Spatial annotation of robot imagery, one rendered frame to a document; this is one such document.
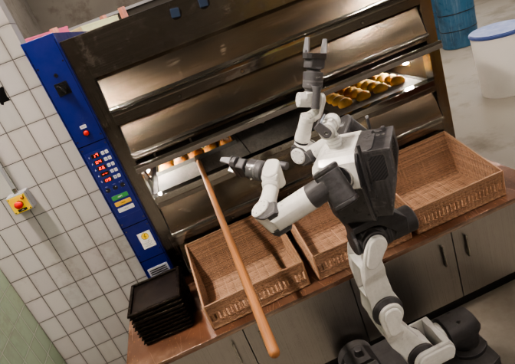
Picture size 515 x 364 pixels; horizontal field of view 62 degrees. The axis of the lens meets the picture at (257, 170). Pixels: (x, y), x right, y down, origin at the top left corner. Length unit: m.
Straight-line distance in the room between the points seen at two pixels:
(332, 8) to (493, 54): 3.24
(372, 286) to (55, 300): 1.79
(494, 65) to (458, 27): 2.69
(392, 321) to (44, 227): 1.82
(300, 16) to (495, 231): 1.58
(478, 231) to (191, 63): 1.77
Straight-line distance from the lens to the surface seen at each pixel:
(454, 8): 8.09
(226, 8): 2.35
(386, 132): 1.67
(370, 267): 1.82
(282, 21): 2.43
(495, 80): 5.62
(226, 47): 2.35
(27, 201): 2.49
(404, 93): 2.76
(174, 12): 2.31
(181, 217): 2.54
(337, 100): 2.85
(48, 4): 11.66
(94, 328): 2.91
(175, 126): 2.37
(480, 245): 2.69
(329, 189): 1.44
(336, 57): 2.53
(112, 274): 2.70
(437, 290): 2.67
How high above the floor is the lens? 2.01
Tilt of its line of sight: 22 degrees down
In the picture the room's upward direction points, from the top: 21 degrees counter-clockwise
